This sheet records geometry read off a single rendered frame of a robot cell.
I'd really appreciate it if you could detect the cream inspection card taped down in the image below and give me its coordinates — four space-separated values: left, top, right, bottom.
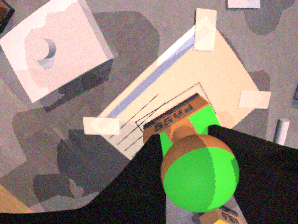
84 8 271 160

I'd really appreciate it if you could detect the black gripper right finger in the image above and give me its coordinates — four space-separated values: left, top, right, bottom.
208 124 298 224

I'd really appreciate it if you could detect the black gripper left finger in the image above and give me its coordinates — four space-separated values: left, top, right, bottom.
0 135 166 224

